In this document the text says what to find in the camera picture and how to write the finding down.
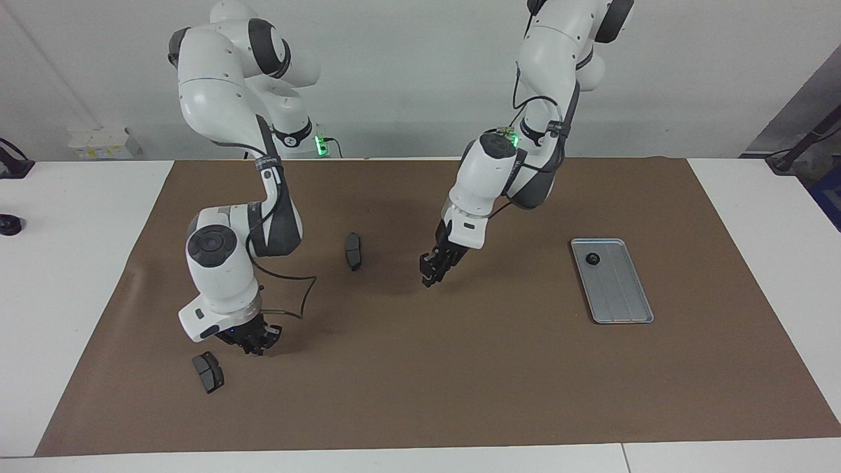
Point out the large black bearing gear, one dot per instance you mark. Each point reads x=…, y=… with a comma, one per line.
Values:
x=592, y=259

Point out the grooved grey brake pad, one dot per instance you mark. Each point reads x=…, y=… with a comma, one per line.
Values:
x=208, y=372

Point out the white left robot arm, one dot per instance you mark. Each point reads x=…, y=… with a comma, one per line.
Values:
x=552, y=52

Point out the black table clamp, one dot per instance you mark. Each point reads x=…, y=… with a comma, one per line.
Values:
x=13, y=167

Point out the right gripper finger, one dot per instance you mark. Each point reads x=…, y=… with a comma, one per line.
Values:
x=254, y=347
x=272, y=334

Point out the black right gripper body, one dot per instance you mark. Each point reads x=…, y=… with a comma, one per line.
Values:
x=238, y=334

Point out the green lit base connector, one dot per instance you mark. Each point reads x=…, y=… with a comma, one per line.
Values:
x=512, y=139
x=320, y=144

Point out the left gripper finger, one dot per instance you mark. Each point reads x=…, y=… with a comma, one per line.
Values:
x=430, y=269
x=447, y=266

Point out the white power box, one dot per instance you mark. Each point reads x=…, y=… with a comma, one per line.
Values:
x=98, y=141

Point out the silver metal tray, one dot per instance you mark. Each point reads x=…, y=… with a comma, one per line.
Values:
x=617, y=289

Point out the blue crate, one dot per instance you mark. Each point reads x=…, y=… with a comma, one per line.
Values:
x=829, y=197

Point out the brown table mat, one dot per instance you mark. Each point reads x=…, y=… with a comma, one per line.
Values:
x=460, y=368

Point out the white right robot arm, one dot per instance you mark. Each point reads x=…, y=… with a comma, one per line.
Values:
x=210, y=98

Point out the black stand pole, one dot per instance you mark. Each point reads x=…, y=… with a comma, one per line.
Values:
x=785, y=161

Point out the black round knob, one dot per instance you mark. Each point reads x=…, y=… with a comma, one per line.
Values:
x=9, y=225

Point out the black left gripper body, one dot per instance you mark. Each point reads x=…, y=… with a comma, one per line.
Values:
x=448, y=248

